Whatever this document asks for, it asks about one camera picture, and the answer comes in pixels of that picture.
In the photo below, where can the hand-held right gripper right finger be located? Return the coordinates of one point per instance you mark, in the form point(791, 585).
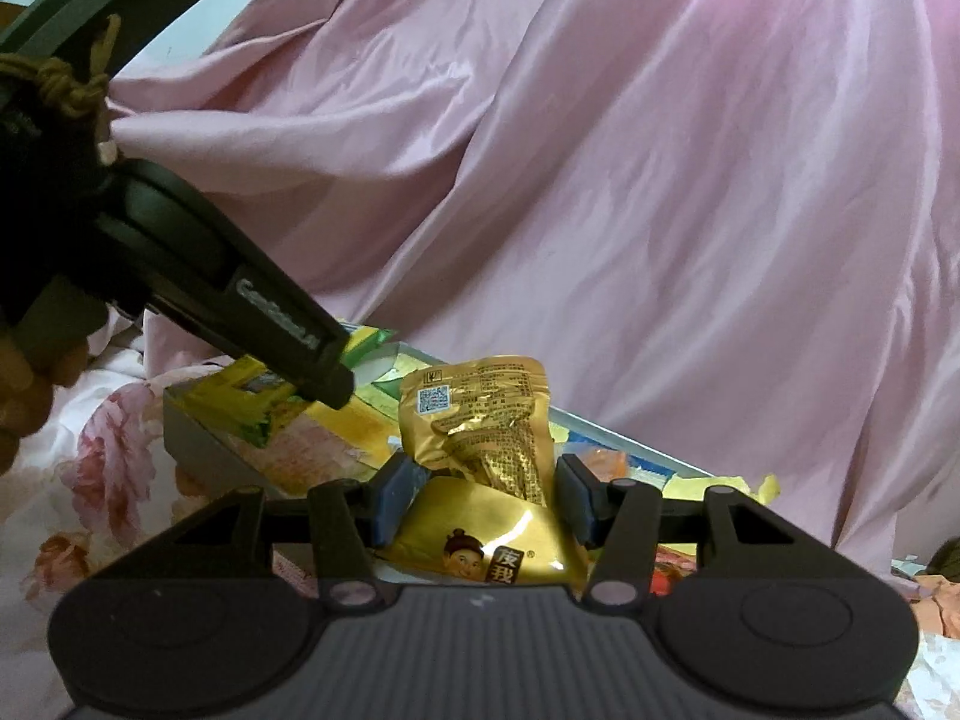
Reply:
point(574, 499)

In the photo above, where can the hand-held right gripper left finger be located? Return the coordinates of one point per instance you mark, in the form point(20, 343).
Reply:
point(397, 499)

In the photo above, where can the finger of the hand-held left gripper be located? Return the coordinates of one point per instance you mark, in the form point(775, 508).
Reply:
point(292, 337)

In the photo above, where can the yellow green snack bar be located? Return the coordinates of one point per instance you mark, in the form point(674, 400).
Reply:
point(247, 405)

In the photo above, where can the gold face print snack packet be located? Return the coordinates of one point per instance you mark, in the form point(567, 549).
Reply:
point(480, 525)

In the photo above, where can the grey tray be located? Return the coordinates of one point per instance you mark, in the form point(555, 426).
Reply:
point(195, 442)

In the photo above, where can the person's left hand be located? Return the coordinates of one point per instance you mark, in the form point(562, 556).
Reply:
point(22, 405)

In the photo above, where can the large yellow snack packet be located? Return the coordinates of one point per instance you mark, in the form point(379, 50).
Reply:
point(330, 442)

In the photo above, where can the red snack packet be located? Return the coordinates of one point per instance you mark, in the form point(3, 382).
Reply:
point(675, 570)

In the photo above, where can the small yellow wrapper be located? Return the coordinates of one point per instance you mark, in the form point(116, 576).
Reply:
point(750, 487)

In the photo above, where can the floral blanket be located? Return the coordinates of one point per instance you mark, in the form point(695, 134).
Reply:
point(97, 450)

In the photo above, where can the pink satin sheet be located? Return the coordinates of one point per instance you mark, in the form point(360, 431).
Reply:
point(675, 165)

